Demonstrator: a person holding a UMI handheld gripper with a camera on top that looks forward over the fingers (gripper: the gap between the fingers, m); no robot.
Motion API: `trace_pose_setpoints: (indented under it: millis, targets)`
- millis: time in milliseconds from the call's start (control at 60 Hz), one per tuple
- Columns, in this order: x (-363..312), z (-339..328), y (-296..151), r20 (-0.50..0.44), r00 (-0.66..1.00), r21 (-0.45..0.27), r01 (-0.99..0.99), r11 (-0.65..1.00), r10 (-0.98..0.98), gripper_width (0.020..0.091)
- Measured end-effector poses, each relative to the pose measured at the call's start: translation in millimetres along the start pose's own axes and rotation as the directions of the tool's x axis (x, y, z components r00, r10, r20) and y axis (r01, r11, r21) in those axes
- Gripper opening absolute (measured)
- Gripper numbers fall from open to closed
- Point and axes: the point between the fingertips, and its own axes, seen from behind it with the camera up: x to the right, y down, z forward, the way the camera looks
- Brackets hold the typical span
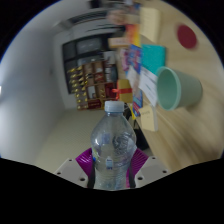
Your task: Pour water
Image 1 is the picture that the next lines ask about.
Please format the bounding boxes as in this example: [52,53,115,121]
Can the pale green cup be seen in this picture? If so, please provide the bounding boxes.
[155,65,204,112]

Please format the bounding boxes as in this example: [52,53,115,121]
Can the orange standing card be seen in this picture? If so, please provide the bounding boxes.
[107,36,131,49]

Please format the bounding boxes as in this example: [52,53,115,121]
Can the flat round red coaster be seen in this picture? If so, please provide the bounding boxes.
[176,23,198,50]

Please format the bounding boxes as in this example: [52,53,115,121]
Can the teal book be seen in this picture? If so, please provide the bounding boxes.
[140,43,167,76]

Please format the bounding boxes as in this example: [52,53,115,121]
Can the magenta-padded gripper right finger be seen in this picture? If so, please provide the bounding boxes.
[126,148,172,188]

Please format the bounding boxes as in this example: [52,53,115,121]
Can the yellow gift box red ribbon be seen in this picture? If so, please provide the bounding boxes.
[111,78,134,104]

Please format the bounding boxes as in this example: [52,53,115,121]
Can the beige envelope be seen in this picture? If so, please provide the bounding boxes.
[139,6,162,44]

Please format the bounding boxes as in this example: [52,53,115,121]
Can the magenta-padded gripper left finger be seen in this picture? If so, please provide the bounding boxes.
[53,147,96,188]

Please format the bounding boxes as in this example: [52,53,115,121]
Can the white printed paper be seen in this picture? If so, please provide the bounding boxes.
[126,64,158,108]

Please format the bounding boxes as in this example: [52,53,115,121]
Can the clear plastic water bottle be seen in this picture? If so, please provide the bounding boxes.
[89,100,138,192]

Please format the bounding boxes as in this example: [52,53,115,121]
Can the beige notepad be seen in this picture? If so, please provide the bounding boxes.
[138,105,159,132]

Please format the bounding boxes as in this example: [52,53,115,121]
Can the orange book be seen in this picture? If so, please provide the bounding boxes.
[124,23,142,48]

